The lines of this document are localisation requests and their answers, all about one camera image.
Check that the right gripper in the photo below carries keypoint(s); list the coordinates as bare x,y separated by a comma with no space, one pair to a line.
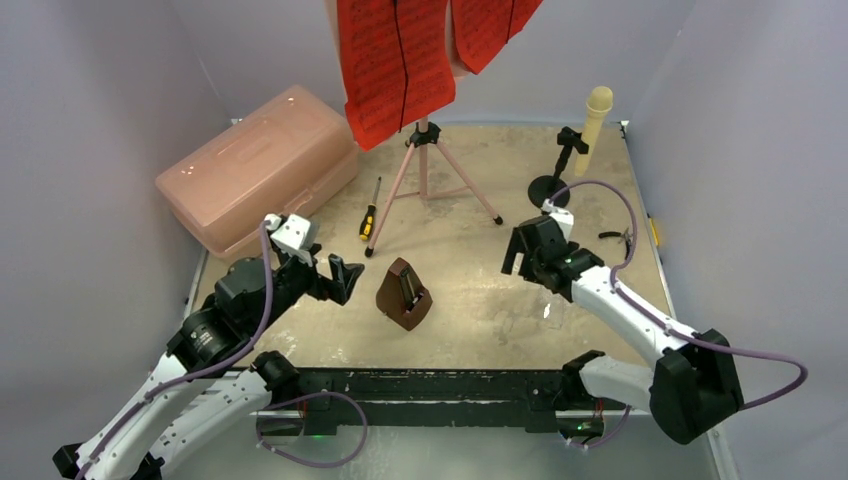
525,253

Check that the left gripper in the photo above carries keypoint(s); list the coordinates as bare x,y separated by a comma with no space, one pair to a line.
343,276

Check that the brown metronome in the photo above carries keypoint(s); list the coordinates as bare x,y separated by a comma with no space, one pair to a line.
402,297

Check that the clear metronome cover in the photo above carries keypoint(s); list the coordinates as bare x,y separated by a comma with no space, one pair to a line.
553,313

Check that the black pliers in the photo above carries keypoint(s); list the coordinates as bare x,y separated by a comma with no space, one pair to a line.
624,237

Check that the cream microphone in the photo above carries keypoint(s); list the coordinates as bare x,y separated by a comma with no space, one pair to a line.
598,104

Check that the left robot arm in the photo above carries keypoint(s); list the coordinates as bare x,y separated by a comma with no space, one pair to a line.
192,394

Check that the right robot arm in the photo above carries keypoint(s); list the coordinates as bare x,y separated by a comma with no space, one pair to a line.
688,381

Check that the black microphone stand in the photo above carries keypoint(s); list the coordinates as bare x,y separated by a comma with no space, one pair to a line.
545,186

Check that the yellow black screwdriver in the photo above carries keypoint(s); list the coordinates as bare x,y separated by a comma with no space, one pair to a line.
367,222

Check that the pink plastic storage box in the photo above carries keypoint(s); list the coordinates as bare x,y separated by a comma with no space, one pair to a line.
291,155

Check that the pink tripod music stand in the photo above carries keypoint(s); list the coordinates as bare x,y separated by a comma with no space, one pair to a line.
425,137

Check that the red sheet music left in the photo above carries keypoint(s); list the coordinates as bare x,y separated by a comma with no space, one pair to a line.
395,66

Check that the red sheet music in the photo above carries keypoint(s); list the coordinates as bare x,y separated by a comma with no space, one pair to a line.
395,66
482,28

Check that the red sheet music right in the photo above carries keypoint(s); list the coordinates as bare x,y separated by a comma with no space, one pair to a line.
482,28

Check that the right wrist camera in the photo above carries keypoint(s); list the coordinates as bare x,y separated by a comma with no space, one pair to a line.
563,218

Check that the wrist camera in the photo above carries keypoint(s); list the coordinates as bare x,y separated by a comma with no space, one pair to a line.
292,238
563,218

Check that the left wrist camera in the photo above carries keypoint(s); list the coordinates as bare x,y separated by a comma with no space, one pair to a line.
292,238

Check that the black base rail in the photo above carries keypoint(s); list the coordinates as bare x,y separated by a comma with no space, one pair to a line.
537,401

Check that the aluminium frame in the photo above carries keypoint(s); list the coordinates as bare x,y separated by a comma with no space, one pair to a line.
689,383

